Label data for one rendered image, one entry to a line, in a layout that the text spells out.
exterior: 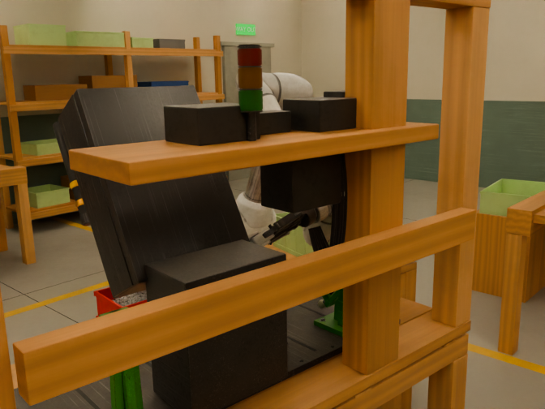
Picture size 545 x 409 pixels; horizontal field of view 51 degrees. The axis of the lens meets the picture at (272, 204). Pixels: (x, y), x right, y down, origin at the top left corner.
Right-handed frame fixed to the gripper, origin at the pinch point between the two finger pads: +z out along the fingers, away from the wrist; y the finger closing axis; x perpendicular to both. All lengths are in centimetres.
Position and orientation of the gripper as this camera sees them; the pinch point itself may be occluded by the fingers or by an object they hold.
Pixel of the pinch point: (260, 240)
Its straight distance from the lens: 168.3
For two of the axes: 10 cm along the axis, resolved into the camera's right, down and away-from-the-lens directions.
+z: -7.2, 4.1, -5.6
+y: 3.1, -5.2, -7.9
